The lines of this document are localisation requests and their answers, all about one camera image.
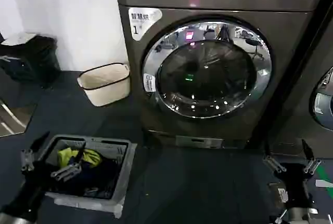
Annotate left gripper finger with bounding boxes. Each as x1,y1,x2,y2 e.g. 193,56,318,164
50,141,87,182
20,130,50,174

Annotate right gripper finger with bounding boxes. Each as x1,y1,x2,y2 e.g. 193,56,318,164
301,138,323,175
262,137,287,175

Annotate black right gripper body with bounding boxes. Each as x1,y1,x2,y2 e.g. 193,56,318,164
281,161,317,209

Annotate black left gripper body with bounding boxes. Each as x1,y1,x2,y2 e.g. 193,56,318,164
4,160,57,219

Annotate yellow-green garment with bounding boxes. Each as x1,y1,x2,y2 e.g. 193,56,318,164
57,147,103,169

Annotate dark navy garment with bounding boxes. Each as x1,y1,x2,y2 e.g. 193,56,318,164
51,156,118,199

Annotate shiny metal floor panel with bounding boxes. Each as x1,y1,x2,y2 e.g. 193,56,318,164
0,98,37,138

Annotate grey dryer with partial door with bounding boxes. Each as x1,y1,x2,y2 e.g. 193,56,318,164
267,0,333,157

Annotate grey plastic laundry crate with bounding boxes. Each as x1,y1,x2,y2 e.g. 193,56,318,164
44,134,138,219

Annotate chrome-rimmed round dryer door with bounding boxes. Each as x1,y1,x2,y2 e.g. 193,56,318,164
309,65,333,131

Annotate grey front-loading dryer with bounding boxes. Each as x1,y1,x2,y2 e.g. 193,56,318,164
113,0,329,150

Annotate cream basket with black trim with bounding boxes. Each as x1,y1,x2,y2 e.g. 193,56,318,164
76,62,131,108

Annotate black waste bin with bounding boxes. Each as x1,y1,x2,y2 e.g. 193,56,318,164
0,32,61,85

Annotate round chrome glass dryer door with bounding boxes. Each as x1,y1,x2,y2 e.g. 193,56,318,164
142,17,274,120

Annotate small white door label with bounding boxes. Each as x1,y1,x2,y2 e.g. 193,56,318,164
143,73,157,93

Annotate white sticker with numeral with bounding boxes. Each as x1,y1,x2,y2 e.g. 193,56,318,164
128,7,163,42

